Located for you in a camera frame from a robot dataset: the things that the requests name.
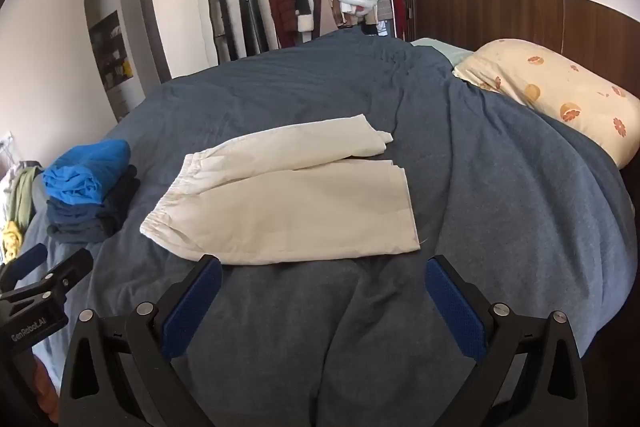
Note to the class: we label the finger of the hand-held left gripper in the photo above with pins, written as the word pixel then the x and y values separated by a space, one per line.
pixel 25 261
pixel 65 269

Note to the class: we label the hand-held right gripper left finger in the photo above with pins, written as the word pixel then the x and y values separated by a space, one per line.
pixel 192 307

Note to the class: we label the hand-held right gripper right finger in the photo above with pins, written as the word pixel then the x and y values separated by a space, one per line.
pixel 455 307

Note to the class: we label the cream pants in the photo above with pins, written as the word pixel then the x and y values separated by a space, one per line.
pixel 295 202

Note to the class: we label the yellow cloth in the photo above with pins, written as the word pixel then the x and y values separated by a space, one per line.
pixel 12 239

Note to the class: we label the stack of dark folded clothes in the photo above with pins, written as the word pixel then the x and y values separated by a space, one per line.
pixel 92 217

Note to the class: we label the orange cloth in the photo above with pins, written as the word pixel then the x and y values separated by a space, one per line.
pixel 45 387

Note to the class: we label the olive green cloth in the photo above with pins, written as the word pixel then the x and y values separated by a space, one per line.
pixel 22 194

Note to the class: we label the blue-grey duvet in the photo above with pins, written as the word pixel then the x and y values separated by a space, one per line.
pixel 400 117

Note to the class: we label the cream floral pillow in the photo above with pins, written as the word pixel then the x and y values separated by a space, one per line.
pixel 560 97

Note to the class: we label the light green pillow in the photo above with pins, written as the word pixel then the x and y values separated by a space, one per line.
pixel 440 47

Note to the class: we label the black ladder stand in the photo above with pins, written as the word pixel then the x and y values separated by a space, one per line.
pixel 222 24

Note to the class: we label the black cylinder appliance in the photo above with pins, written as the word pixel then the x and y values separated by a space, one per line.
pixel 252 22

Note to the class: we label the dark wooden headboard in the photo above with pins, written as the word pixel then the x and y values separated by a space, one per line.
pixel 525 17

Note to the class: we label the arched wall shelf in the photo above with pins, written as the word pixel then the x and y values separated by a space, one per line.
pixel 107 52

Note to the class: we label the wavy wall mirror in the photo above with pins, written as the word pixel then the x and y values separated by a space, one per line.
pixel 202 7

